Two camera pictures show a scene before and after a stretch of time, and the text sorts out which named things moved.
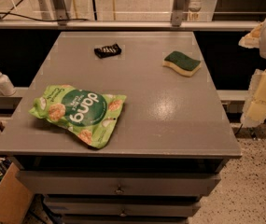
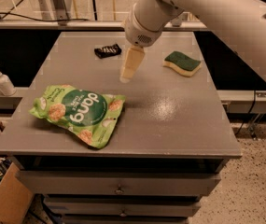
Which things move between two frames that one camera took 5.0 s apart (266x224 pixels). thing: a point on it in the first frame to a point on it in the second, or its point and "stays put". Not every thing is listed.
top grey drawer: x=163 y=184 stays put
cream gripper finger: x=265 y=94 to x=133 y=58
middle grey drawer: x=120 y=206 stays put
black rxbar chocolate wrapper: x=107 y=50 stays put
